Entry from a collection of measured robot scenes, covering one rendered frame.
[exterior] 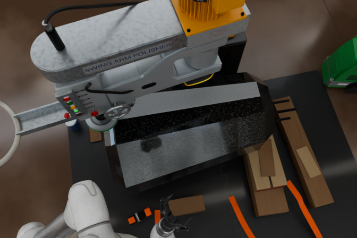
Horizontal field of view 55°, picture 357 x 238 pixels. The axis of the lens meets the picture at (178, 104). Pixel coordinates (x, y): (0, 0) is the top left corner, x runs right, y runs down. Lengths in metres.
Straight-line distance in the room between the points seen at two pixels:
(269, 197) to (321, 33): 1.78
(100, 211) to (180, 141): 0.98
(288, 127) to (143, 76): 1.69
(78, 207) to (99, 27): 0.76
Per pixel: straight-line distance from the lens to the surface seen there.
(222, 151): 2.39
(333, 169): 3.27
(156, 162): 2.33
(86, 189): 1.47
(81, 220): 1.45
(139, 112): 2.30
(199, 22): 1.53
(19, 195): 3.28
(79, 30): 1.60
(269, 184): 2.83
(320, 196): 3.06
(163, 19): 1.57
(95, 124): 2.26
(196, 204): 2.84
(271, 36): 3.65
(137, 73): 1.77
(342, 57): 3.30
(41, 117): 2.16
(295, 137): 3.11
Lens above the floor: 2.96
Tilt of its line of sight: 68 degrees down
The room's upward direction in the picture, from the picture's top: 1 degrees counter-clockwise
